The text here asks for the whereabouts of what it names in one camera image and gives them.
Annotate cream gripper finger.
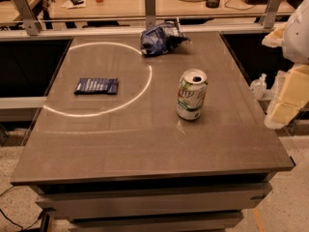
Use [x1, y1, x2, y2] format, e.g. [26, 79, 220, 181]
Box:
[264, 64, 309, 130]
[262, 23, 287, 47]

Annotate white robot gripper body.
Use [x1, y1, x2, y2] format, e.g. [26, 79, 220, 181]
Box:
[282, 0, 309, 64]

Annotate white green 7up can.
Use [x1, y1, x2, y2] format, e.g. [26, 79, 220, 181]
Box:
[177, 69, 208, 121]

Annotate clear sanitizer bottle left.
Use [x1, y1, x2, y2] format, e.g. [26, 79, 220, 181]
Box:
[250, 73, 267, 100]

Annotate black mesh pen cup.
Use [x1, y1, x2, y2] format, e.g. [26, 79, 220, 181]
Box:
[206, 0, 220, 9]

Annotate crumpled blue chip bag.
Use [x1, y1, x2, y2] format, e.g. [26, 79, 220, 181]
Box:
[140, 21, 188, 56]

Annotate white table base drawers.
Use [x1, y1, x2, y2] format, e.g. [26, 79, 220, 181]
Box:
[37, 175, 272, 232]

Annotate flat dark blue snack packet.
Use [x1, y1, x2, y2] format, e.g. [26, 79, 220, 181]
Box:
[74, 78, 119, 95]

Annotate grey metal bracket right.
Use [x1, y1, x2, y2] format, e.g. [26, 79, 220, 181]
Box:
[259, 0, 282, 29]

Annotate grey metal bracket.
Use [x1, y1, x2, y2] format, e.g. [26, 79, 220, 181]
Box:
[259, 0, 282, 29]
[13, 0, 42, 36]
[145, 0, 155, 28]

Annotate black cable on desk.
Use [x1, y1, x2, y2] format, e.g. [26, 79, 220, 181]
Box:
[224, 0, 257, 12]

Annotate grey metal bracket middle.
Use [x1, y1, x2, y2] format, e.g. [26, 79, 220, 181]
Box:
[145, 0, 155, 28]

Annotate grey metal bracket left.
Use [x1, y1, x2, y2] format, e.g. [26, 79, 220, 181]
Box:
[13, 0, 42, 36]

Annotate black floor cable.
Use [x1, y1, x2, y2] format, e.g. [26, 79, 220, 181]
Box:
[0, 186, 46, 232]

